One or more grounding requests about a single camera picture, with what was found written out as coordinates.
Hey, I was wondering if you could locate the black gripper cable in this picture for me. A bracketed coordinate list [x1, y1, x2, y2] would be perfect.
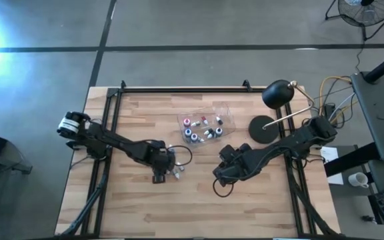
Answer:
[168, 145, 193, 167]
[211, 178, 235, 198]

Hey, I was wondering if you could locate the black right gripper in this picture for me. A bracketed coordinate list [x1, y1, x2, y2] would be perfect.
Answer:
[213, 143, 263, 187]

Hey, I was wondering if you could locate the black floor fan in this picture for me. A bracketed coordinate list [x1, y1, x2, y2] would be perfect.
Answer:
[324, 0, 384, 41]

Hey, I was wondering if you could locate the black desk lamp brass neck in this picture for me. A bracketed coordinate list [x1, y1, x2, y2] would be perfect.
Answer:
[247, 79, 316, 145]

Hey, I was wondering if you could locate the black aluminium table frame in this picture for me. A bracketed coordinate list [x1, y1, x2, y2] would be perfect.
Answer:
[61, 79, 338, 237]

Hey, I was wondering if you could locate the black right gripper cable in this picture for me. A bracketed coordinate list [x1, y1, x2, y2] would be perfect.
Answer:
[211, 178, 235, 198]

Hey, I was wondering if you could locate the clear plastic bin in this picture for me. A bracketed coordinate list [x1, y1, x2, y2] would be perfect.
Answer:
[177, 102, 237, 147]

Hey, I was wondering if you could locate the grey side desk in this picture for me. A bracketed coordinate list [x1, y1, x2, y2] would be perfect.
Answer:
[350, 71, 384, 163]

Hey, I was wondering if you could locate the yellow cable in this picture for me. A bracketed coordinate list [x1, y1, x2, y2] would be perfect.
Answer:
[318, 75, 358, 124]

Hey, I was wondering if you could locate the white mug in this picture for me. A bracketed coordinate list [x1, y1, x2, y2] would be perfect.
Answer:
[347, 172, 369, 189]

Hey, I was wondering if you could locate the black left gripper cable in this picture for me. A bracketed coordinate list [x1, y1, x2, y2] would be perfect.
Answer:
[168, 145, 193, 167]

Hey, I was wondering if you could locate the white paper sheet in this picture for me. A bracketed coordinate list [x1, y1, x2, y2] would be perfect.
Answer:
[320, 145, 345, 186]

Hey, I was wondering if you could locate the black power strip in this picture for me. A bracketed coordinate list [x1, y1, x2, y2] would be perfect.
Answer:
[323, 103, 338, 118]

